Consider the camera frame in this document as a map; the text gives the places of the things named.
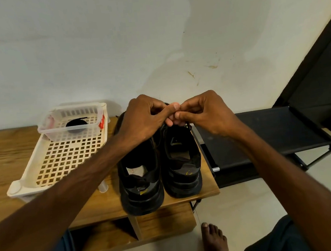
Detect small white plastic basket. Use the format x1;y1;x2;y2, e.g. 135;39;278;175
36;102;110;144

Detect person's left hand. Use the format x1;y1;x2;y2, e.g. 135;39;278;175
114;91;184;147

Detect large white plastic tray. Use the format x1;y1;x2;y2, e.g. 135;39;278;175
0;101;116;205

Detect black shoe rack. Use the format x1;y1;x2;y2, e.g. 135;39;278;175
190;102;331;191

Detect person's right hand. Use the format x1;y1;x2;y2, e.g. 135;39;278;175
164;87;247;144

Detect person's blue shorts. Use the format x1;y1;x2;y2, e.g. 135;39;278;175
36;210;313;251

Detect black shoelaces bundle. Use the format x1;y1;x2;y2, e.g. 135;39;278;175
65;117;89;129

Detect low wooden table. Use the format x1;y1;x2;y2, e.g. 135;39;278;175
0;108;226;251

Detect person's left forearm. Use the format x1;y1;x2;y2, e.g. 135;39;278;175
0;129;145;251

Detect dark door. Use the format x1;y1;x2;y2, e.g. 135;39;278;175
265;6;331;140

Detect person's right forearm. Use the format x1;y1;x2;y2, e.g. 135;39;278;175
232;115;331;251

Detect black shoe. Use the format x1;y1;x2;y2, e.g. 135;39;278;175
153;101;205;201
111;108;167;218

